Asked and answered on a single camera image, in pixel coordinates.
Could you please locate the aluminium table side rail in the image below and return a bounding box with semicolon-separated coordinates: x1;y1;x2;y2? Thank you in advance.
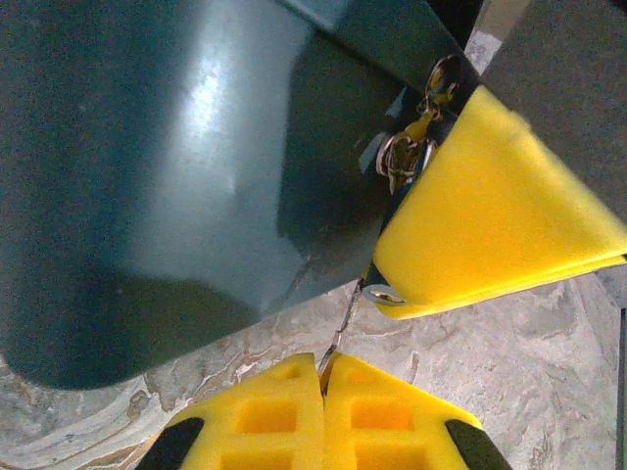
477;0;533;33

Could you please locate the keyring with brass keys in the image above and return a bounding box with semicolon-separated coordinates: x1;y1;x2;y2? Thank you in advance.
374;131;437;197

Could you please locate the yellow keychain strap with clasp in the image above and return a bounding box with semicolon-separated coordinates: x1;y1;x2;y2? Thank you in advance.
404;53;464;143

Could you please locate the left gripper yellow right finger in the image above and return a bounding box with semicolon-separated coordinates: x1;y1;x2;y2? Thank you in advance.
322;352;513;470

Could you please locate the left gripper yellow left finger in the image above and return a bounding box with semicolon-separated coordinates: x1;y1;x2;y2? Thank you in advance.
134;352;327;470

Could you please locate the teal starry night tin box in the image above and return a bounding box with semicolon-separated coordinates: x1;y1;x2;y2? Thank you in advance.
0;0;484;391

